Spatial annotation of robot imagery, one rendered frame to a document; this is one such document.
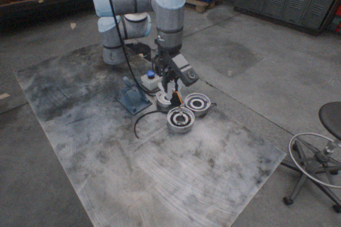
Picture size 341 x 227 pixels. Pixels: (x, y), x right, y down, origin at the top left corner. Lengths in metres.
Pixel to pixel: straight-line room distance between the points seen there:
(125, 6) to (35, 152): 1.59
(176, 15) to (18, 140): 1.86
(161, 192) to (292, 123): 1.69
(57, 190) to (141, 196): 1.12
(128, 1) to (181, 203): 0.58
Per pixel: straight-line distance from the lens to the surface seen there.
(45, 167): 1.85
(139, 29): 1.09
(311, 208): 1.74
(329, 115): 1.37
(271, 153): 0.79
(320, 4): 3.80
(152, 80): 0.92
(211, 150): 0.73
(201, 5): 4.23
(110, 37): 1.09
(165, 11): 0.53
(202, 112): 0.80
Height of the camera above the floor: 1.40
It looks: 43 degrees down
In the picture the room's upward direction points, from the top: straight up
